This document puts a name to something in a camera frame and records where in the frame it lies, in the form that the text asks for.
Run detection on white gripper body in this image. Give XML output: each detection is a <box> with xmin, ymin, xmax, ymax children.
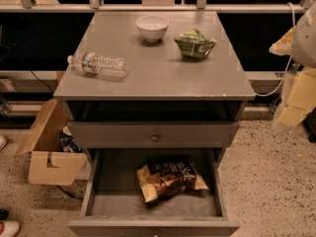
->
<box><xmin>291</xmin><ymin>2</ymin><xmax>316</xmax><ymax>67</ymax></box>

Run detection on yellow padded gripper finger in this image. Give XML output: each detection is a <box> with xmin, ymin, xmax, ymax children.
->
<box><xmin>269</xmin><ymin>28</ymin><xmax>295</xmax><ymax>55</ymax></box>
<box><xmin>276</xmin><ymin>67</ymin><xmax>316</xmax><ymax>127</ymax></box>

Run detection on brown chip bag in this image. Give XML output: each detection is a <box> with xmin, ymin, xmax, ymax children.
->
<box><xmin>136</xmin><ymin>157</ymin><xmax>208</xmax><ymax>203</ymax></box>

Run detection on green crumpled chip bag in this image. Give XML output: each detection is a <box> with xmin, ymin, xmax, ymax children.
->
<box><xmin>174</xmin><ymin>29</ymin><xmax>216</xmax><ymax>59</ymax></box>

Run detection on grey drawer cabinet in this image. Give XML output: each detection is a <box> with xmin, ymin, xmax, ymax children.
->
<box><xmin>53</xmin><ymin>10</ymin><xmax>256</xmax><ymax>237</ymax></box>

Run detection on open grey middle drawer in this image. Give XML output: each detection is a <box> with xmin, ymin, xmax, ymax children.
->
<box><xmin>68</xmin><ymin>148</ymin><xmax>239</xmax><ymax>237</ymax></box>

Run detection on closed grey top drawer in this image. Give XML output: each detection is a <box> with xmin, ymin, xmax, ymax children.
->
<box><xmin>68</xmin><ymin>121</ymin><xmax>239</xmax><ymax>148</ymax></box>

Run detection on dark bag inside box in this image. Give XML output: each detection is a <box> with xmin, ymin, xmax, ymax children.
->
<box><xmin>60</xmin><ymin>132</ymin><xmax>82</xmax><ymax>153</ymax></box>

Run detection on white ceramic bowl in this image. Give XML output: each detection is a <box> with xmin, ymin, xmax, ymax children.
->
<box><xmin>136</xmin><ymin>16</ymin><xmax>169</xmax><ymax>42</ymax></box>

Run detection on clear plastic water bottle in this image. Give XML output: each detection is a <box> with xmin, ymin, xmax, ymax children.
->
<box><xmin>67</xmin><ymin>52</ymin><xmax>127</xmax><ymax>79</ymax></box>

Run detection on open cardboard box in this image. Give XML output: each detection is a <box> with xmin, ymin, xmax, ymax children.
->
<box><xmin>15</xmin><ymin>99</ymin><xmax>91</xmax><ymax>186</ymax></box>

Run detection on white red sneaker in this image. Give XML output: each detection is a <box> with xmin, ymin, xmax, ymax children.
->
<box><xmin>0</xmin><ymin>220</ymin><xmax>20</xmax><ymax>237</ymax></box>

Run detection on white cable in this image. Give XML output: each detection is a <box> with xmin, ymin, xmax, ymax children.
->
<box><xmin>254</xmin><ymin>2</ymin><xmax>297</xmax><ymax>98</ymax></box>

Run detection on black floor cable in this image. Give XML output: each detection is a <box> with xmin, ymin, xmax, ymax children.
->
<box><xmin>56</xmin><ymin>185</ymin><xmax>85</xmax><ymax>200</ymax></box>

